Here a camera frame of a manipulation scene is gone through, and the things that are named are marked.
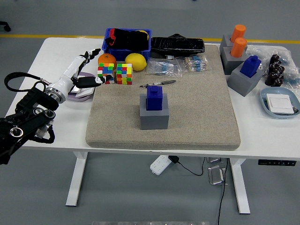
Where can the multicoloured puzzle cube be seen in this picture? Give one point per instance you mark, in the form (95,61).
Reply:
(124,73)
(105,69)

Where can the purple tray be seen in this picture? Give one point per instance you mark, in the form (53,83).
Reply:
(80,99)

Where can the white switch panel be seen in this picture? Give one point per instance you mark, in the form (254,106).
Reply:
(280,103)

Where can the black wrapped keyboard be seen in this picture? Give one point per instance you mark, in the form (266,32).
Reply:
(175,45)

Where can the black cloth with red trim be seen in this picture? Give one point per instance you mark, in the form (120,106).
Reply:
(131,38)

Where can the orange fruit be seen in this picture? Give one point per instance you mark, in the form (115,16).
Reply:
(106,59)

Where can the white wall socket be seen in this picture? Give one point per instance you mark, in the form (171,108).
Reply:
(75,89)

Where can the grey-brown mat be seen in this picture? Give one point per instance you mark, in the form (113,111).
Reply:
(199,112)

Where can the metal bracket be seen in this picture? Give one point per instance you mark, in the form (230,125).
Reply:
(216,175)
(214,160)

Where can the yellow item in bin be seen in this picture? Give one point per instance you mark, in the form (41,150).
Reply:
(147,35)

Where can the clear plastic bag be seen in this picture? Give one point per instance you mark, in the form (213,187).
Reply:
(260,50)

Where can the blue seal stamp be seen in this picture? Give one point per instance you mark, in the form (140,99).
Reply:
(154,99)
(249,66)

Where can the white switch plate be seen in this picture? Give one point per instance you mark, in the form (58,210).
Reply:
(85,92)

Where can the light blue tray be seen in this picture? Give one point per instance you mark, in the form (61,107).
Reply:
(264,98)

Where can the black table control panel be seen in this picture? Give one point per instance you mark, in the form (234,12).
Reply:
(276,162)

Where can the yellow lemon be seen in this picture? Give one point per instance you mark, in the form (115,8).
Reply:
(136,62)

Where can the white table leg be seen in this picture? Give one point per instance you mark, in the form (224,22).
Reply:
(77,178)
(241,187)

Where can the black office chair base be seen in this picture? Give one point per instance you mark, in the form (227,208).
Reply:
(5,25)

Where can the grey cube cylinder holder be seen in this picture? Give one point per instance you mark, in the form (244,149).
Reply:
(230,64)
(225,42)

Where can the bag of tan resistors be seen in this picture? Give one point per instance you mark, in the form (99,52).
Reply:
(195,63)

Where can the grey cube seal holder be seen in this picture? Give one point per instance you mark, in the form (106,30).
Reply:
(154,120)
(241,82)

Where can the white power strip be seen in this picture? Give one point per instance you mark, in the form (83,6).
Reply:
(160,164)

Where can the blue plastic bin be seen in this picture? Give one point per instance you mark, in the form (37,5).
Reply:
(122,55)

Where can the black silver pen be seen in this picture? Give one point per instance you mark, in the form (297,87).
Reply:
(161,82)

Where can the bag of blue resistors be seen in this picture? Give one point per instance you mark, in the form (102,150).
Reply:
(164,68)
(293,79)

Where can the orange cylinder seal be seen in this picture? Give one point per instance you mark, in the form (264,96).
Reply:
(238,48)
(238,31)

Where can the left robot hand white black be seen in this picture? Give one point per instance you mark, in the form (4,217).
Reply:
(64,78)

